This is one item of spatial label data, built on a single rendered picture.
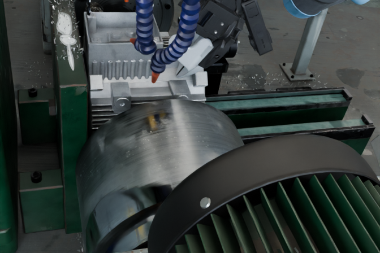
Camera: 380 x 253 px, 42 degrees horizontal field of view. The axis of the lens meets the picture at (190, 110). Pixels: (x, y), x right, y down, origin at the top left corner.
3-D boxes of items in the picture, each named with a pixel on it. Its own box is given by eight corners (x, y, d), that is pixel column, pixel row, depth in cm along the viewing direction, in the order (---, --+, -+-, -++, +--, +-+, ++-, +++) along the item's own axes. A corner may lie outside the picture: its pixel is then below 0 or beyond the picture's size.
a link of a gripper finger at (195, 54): (155, 65, 81) (189, 23, 77) (183, 78, 84) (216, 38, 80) (159, 77, 79) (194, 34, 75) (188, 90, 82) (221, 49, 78)
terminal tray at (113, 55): (88, 82, 81) (88, 45, 76) (83, 46, 88) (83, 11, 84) (159, 79, 84) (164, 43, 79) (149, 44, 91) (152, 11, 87)
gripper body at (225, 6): (174, 6, 79) (221, -56, 74) (213, 29, 84) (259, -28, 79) (186, 31, 73) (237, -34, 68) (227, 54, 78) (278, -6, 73)
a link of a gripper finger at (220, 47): (191, 53, 81) (224, 13, 78) (199, 57, 82) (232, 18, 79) (199, 70, 78) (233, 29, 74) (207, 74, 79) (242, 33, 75)
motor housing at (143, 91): (90, 164, 87) (90, 79, 75) (82, 97, 101) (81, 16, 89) (197, 156, 93) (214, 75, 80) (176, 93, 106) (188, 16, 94)
